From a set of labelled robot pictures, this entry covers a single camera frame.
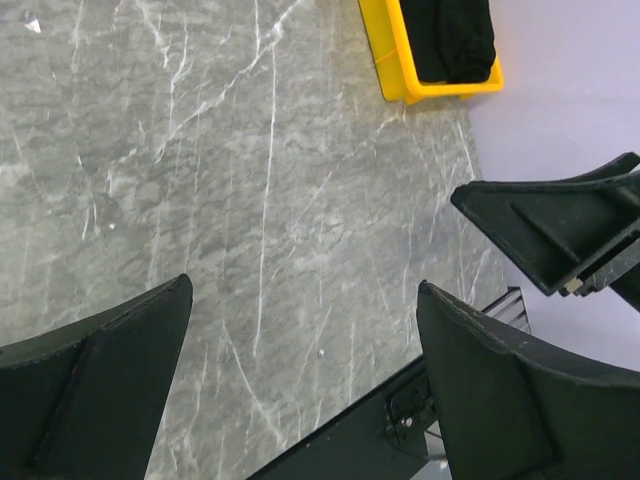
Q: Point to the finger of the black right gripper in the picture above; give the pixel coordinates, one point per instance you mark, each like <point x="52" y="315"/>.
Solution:
<point x="574" y="236"/>

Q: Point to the black t shirt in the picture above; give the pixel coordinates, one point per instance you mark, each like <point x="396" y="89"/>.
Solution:
<point x="451" y="41"/>

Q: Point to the yellow plastic bin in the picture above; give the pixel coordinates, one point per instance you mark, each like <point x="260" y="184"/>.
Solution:
<point x="395" y="68"/>

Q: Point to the aluminium rail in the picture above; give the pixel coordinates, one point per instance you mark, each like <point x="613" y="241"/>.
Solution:
<point x="510" y="309"/>

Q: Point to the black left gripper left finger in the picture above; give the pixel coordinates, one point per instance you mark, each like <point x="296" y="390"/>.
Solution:
<point x="85" y="401"/>

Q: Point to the black base crossbar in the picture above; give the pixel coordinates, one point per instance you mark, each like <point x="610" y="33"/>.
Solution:
<point x="390" y="433"/>

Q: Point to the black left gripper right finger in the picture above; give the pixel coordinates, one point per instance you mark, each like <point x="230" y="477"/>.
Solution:
<point x="512" y="406"/>

